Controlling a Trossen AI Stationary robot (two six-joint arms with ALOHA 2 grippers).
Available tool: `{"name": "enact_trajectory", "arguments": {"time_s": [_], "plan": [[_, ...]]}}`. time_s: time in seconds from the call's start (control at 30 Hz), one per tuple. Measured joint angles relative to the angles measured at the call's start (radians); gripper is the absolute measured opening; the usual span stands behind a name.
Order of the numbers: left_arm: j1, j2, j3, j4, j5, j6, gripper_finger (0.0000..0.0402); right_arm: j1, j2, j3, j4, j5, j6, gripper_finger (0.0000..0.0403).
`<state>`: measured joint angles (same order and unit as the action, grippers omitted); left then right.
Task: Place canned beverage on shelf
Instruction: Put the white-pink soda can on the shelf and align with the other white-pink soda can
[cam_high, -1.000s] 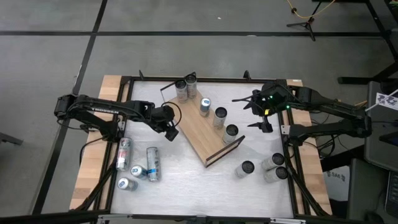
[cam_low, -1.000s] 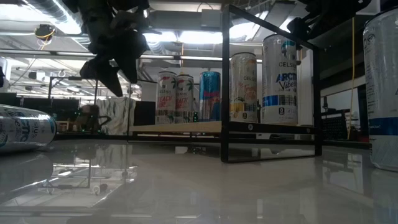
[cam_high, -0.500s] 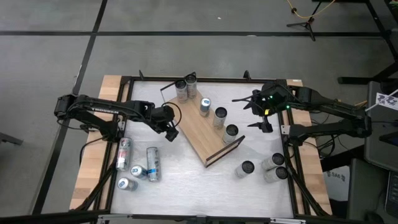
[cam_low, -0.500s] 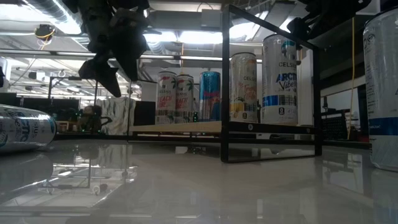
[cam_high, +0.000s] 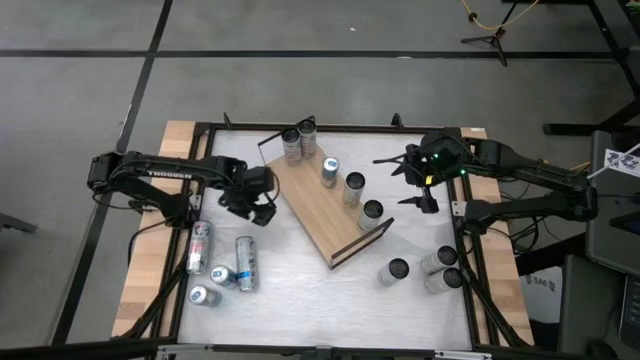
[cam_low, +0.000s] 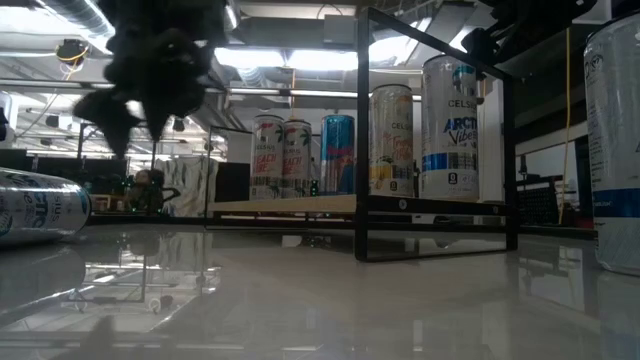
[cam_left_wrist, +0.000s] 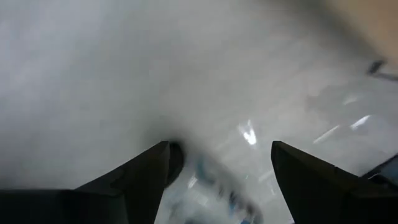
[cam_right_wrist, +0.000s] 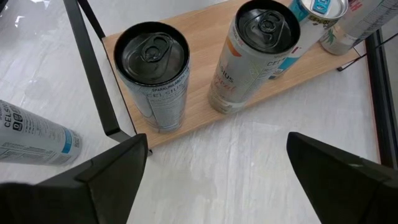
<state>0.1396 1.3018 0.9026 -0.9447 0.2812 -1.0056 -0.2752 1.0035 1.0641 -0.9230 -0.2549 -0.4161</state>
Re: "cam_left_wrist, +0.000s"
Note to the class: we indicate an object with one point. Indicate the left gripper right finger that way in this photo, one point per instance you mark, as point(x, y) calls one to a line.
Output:
point(320, 199)

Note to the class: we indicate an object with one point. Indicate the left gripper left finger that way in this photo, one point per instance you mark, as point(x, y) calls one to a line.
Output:
point(124, 199)

